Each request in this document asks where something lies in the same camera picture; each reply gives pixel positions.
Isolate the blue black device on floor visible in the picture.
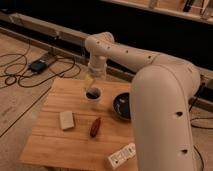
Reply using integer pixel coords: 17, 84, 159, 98
29, 60, 47, 74

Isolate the red chili pepper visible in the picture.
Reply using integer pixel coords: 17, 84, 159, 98
90, 118, 101, 137

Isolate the white power strip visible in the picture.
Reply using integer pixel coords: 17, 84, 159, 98
107, 143, 136, 169

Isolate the black cable at right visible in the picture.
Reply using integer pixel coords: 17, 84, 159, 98
188, 96, 213, 171

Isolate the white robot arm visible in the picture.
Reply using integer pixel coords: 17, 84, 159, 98
85, 32, 201, 171

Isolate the white sponge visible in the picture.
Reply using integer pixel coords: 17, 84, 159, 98
59, 111, 75, 130

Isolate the dark blue bowl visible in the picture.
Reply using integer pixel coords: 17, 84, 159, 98
113, 92, 131, 121

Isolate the white cup with dark contents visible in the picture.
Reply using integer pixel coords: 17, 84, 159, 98
85, 87, 101, 109

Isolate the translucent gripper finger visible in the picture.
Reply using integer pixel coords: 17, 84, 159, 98
84, 74, 95, 89

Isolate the wooden board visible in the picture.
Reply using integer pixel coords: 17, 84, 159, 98
20, 79, 137, 171

